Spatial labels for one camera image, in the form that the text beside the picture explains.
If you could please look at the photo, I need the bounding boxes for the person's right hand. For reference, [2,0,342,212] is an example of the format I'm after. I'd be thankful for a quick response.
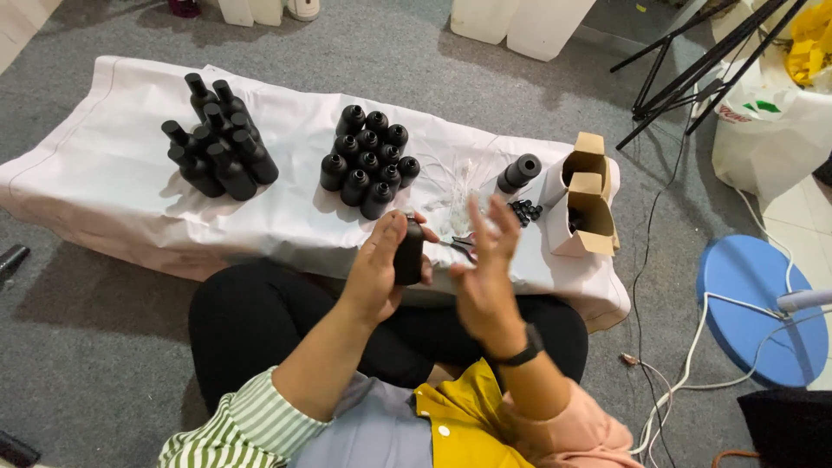
[448,194,533,356]

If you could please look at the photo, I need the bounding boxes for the person's left hand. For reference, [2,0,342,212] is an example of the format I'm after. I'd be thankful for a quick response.
[343,209,441,327]

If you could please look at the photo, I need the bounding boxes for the single black plastic bottle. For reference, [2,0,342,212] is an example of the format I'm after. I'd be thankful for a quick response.
[393,214,426,287]

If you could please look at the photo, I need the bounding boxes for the small scissors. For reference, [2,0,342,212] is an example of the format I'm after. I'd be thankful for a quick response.
[439,234,479,264]

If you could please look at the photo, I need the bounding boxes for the group of open black bottles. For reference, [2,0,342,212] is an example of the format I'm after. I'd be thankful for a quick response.
[319,104,421,221]

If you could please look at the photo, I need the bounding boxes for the heap of clear plastic tubes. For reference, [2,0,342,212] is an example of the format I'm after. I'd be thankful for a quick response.
[416,153,504,238]

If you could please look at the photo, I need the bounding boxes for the pile of small black caps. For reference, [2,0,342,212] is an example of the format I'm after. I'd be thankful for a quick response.
[508,199,544,228]

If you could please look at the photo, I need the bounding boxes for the black bottle lying sideways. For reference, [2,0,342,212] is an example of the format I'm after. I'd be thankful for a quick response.
[497,153,543,195]

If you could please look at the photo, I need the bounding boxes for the person's legs in black trousers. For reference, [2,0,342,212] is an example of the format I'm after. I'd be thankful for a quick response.
[188,260,590,417]

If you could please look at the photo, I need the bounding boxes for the black wristwatch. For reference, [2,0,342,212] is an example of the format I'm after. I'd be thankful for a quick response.
[487,323,546,368]

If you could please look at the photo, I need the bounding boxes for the group of capped black bottles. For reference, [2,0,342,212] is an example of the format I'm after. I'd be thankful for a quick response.
[160,72,280,202]

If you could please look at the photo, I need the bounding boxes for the person's multicoloured shirt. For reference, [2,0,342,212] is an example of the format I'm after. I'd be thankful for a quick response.
[157,357,644,468]

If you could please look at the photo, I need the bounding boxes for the large open cardboard box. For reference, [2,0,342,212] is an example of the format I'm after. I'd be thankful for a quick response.
[545,172,621,258]

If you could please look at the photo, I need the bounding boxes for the small open cardboard box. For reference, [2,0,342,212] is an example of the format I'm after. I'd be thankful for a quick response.
[560,132,613,196]

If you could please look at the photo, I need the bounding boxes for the white plastic canister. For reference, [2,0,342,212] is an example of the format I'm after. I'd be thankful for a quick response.
[506,0,597,63]
[450,0,522,46]

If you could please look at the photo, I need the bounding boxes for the white round container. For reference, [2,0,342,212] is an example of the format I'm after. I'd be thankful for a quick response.
[286,0,321,23]

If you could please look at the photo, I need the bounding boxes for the white plastic jug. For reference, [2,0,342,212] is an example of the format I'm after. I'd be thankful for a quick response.
[247,0,285,27]
[217,0,255,28]

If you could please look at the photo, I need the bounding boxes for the white table cloth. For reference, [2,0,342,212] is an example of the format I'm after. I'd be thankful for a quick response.
[0,55,631,334]

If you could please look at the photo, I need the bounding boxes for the black tripod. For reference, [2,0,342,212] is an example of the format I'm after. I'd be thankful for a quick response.
[610,0,810,152]

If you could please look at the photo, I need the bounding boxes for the black cylinder object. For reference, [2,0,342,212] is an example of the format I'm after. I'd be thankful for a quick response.
[0,244,31,284]

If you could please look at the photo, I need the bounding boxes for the blue round fan base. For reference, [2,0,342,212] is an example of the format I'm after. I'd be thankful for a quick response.
[696,234,829,389]

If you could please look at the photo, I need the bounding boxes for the white plastic bag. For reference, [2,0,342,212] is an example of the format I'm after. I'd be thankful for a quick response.
[692,0,832,209]

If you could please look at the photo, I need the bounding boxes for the white fan pole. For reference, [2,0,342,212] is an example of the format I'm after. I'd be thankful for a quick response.
[776,289,832,314]

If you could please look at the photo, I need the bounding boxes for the flat black object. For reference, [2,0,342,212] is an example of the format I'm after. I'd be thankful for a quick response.
[0,430,42,468]

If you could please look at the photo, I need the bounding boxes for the black fabric bag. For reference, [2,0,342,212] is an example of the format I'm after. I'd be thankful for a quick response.
[737,389,832,468]

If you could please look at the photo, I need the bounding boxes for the yellow crumpled plastic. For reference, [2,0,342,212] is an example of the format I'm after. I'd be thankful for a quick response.
[784,0,832,88]

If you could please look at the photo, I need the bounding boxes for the black cable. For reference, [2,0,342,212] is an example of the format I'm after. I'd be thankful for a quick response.
[630,26,755,468]

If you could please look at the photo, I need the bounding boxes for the white cable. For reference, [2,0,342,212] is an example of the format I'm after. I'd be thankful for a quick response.
[629,187,832,468]

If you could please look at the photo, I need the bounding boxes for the orange cable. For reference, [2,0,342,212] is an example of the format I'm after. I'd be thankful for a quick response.
[711,449,763,468]

